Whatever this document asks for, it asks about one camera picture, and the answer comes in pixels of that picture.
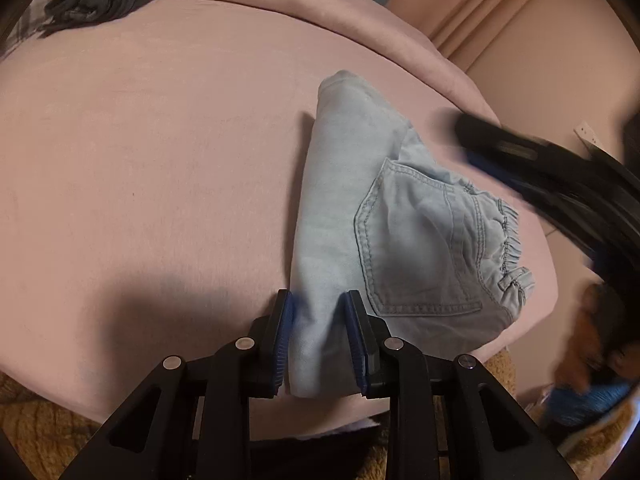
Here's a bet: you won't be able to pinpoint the light blue denim pants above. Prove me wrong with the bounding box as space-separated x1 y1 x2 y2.
288 70 535 398

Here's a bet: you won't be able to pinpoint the white power strip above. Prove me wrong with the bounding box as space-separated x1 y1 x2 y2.
573 122 605 152

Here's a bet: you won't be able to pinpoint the pink bed sheet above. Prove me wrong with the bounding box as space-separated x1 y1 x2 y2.
0 0 560 442

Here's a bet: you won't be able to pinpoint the grey plaid pillow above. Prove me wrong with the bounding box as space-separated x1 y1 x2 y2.
1 0 52 58

